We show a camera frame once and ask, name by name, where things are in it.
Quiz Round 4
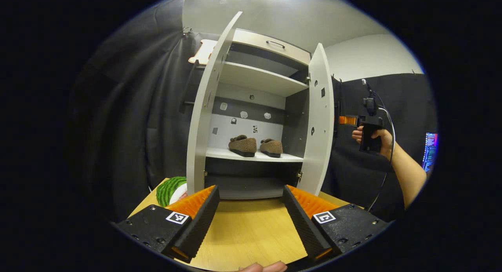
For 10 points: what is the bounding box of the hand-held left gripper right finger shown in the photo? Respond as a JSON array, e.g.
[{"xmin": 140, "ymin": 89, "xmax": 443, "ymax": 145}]
[{"xmin": 281, "ymin": 184, "xmax": 393, "ymax": 263}]

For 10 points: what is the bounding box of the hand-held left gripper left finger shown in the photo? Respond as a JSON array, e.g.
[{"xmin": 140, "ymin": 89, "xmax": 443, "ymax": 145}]
[{"xmin": 112, "ymin": 185, "xmax": 221, "ymax": 264}]

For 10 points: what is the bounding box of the white shoe cabinet door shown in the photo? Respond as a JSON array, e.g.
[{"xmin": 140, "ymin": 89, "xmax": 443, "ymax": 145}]
[
  {"xmin": 186, "ymin": 11, "xmax": 244, "ymax": 196},
  {"xmin": 297, "ymin": 43, "xmax": 335, "ymax": 197}
]

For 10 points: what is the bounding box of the brown fuzzy shoe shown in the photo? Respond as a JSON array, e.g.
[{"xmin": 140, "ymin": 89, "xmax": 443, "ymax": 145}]
[
  {"xmin": 259, "ymin": 138, "xmax": 283, "ymax": 158},
  {"xmin": 228, "ymin": 135, "xmax": 258, "ymax": 157}
]

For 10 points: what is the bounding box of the white shoe cabinet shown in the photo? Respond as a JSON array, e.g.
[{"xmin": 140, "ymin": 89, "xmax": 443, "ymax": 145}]
[{"xmin": 186, "ymin": 11, "xmax": 335, "ymax": 201}]

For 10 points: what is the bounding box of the white cabinet drawer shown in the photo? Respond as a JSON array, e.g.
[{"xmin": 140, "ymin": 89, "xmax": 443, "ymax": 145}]
[{"xmin": 231, "ymin": 29, "xmax": 312, "ymax": 66}]

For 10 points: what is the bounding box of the green striped watermelon toy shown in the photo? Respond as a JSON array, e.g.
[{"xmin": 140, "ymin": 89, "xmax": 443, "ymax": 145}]
[{"xmin": 156, "ymin": 176, "xmax": 188, "ymax": 207}]

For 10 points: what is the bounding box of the computer monitor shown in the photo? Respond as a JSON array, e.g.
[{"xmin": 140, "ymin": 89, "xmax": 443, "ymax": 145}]
[{"xmin": 422, "ymin": 132, "xmax": 438, "ymax": 173}]

